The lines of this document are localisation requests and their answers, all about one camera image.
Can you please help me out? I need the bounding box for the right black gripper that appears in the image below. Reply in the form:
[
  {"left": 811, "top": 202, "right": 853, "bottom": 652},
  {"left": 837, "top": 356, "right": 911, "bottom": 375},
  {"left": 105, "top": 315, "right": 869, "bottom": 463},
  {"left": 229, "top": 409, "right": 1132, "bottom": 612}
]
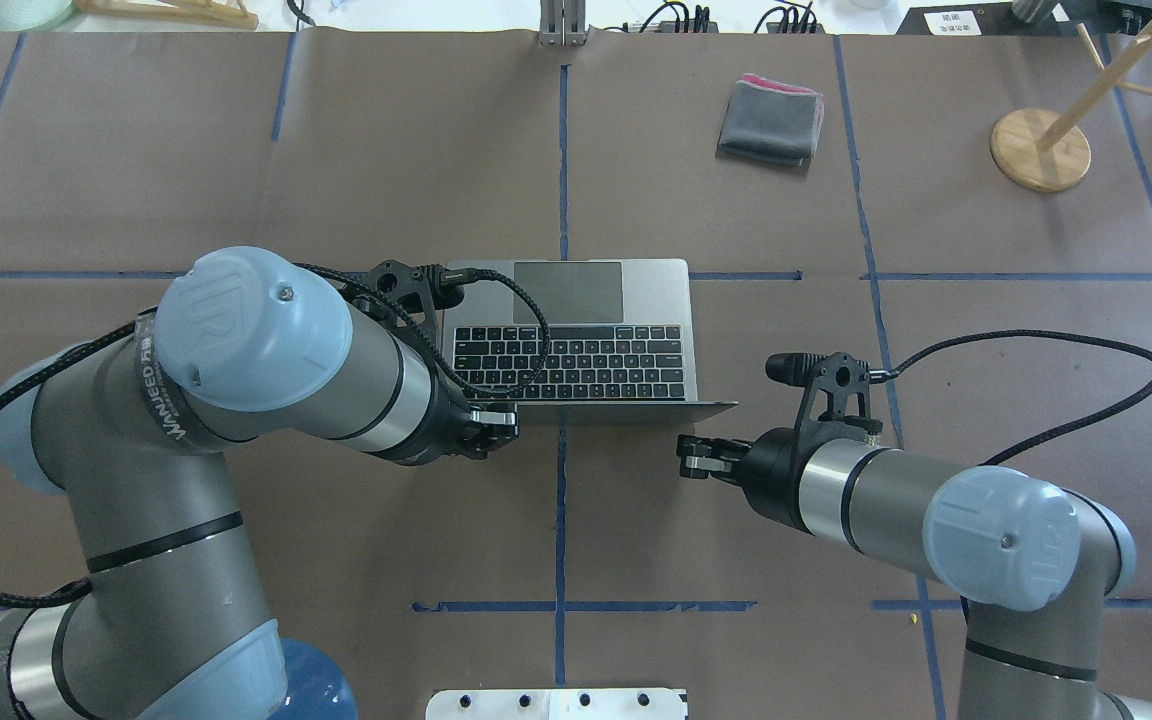
[{"left": 676, "top": 429, "right": 805, "bottom": 530}]

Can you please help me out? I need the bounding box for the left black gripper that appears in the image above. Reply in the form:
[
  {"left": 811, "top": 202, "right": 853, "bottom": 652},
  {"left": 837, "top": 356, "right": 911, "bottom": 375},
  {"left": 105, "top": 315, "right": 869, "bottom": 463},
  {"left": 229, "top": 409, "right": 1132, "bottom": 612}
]
[{"left": 376, "top": 386, "right": 518, "bottom": 467}]

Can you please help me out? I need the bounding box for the grey laptop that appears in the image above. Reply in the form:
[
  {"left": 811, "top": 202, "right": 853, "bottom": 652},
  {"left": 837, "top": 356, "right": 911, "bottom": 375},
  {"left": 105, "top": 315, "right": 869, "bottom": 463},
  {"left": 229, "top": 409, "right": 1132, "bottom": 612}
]
[{"left": 440, "top": 258, "right": 732, "bottom": 425}]

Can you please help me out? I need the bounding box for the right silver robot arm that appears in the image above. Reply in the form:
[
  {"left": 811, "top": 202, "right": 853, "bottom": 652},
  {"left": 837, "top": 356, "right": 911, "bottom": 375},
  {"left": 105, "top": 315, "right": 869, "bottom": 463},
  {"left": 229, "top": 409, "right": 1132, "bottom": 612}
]
[{"left": 676, "top": 427, "right": 1152, "bottom": 719}]

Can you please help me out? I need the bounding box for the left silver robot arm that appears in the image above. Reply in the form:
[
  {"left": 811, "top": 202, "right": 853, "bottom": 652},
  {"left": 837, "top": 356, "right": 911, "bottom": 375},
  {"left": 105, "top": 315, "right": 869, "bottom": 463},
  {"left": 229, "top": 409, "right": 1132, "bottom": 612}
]
[{"left": 0, "top": 247, "right": 517, "bottom": 719}]

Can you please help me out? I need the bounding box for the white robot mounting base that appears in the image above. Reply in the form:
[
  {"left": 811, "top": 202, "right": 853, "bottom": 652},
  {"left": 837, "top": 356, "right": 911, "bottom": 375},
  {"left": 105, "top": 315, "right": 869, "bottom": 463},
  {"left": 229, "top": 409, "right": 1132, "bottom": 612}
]
[{"left": 425, "top": 687, "right": 690, "bottom": 719}]

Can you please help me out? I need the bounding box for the folded grey cloth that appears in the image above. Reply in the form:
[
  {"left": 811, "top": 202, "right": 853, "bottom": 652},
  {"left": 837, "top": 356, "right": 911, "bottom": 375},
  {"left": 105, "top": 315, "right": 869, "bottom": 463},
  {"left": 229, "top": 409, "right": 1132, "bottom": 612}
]
[{"left": 717, "top": 73, "right": 826, "bottom": 167}]

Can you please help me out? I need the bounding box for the round wooden stand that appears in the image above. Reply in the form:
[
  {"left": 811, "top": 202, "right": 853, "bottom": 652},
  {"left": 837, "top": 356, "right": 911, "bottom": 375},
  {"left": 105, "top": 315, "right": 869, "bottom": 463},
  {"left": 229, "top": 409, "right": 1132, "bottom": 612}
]
[{"left": 990, "top": 18, "right": 1152, "bottom": 194}]

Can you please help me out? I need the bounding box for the wooden dish rack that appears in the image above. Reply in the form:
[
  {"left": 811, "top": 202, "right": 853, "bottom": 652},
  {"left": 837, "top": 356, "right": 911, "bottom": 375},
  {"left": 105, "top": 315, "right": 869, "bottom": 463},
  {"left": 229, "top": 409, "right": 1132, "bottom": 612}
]
[{"left": 73, "top": 1, "right": 259, "bottom": 31}]

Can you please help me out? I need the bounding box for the pale green plate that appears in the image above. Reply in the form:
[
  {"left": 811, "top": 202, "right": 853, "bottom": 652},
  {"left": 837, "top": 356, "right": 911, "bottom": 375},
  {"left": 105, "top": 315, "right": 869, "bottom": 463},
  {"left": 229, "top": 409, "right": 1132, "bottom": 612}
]
[{"left": 0, "top": 0, "right": 76, "bottom": 32}]

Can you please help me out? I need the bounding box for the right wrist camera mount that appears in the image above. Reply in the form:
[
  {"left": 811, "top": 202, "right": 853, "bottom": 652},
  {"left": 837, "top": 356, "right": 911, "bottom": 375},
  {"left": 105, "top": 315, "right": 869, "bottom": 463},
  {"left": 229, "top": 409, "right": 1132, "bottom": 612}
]
[{"left": 765, "top": 353, "right": 882, "bottom": 447}]

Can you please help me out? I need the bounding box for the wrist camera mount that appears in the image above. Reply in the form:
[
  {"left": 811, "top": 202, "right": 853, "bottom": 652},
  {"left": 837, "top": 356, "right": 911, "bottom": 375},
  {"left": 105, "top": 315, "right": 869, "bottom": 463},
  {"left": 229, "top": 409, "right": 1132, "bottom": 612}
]
[
  {"left": 342, "top": 260, "right": 465, "bottom": 348},
  {"left": 765, "top": 353, "right": 882, "bottom": 447}
]

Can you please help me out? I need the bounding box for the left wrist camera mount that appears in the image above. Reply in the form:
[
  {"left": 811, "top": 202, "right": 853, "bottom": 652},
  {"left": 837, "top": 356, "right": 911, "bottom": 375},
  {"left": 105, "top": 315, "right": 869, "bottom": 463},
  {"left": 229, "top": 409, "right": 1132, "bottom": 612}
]
[{"left": 342, "top": 260, "right": 465, "bottom": 348}]

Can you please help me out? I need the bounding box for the aluminium frame post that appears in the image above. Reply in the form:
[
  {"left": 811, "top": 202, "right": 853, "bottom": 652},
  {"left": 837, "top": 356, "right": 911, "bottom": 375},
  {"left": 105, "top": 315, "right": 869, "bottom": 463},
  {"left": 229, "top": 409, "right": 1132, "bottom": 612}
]
[{"left": 538, "top": 0, "right": 589, "bottom": 47}]

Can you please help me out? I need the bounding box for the black braided right cable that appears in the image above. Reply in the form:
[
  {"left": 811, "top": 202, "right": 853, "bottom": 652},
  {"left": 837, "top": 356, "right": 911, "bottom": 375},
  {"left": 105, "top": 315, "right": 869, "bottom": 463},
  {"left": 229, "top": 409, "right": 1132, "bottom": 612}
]
[{"left": 866, "top": 329, "right": 1152, "bottom": 469}]

